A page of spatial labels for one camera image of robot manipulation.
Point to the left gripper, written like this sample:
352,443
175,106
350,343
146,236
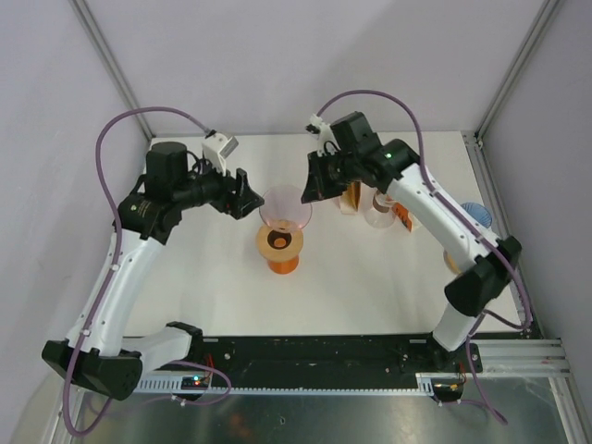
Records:
242,202

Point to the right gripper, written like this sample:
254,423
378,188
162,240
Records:
317,189

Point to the pink glass dripper cone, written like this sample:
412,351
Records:
283,210

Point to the orange glass beaker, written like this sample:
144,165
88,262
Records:
285,267

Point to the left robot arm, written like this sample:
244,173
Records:
95,355

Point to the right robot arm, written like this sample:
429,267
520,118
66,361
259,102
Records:
349,150

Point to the brown coffee filter pack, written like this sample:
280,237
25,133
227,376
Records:
349,201

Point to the clear glass dripper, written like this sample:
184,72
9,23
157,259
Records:
380,212

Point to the white coffee filter pack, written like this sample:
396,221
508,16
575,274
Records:
405,216

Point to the blue glass dripper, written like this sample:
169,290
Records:
479,213

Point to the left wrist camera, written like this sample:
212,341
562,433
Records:
217,147

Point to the aluminium frame rail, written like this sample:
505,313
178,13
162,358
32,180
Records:
522,357

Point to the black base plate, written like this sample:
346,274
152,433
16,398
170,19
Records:
339,376

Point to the grey cable duct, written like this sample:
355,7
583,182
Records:
171,383

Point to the left frame post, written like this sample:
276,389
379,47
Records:
106,56

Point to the frame post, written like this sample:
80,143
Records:
536,32
106,56

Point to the right frame post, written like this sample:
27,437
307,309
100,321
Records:
536,32

